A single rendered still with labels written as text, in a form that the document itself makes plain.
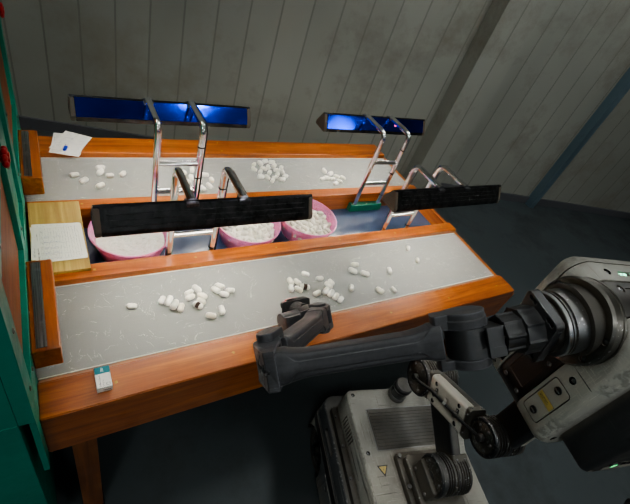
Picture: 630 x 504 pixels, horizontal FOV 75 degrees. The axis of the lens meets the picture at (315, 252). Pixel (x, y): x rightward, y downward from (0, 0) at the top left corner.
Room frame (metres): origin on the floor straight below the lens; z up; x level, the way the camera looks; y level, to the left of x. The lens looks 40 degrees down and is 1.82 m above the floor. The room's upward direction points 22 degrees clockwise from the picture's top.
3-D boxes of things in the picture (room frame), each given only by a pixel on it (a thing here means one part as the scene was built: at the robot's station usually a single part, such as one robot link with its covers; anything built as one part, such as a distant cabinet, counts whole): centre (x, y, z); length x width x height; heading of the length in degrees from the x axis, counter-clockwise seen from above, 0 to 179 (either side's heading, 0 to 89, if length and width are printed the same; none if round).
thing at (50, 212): (0.85, 0.78, 0.77); 0.33 x 0.15 x 0.01; 42
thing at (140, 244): (1.00, 0.62, 0.71); 0.22 x 0.22 x 0.06
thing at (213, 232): (0.97, 0.36, 0.90); 0.20 x 0.19 x 0.45; 132
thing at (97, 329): (1.15, -0.06, 0.73); 1.81 x 0.30 x 0.02; 132
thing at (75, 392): (1.00, -0.20, 0.67); 1.81 x 0.12 x 0.19; 132
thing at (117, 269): (1.28, 0.06, 0.71); 1.81 x 0.06 x 0.11; 132
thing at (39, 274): (0.56, 0.59, 0.83); 0.30 x 0.06 x 0.07; 42
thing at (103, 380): (0.48, 0.37, 0.77); 0.06 x 0.04 x 0.02; 42
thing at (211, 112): (1.32, 0.68, 1.08); 0.62 x 0.08 x 0.07; 132
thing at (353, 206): (1.92, -0.09, 0.90); 0.20 x 0.19 x 0.45; 132
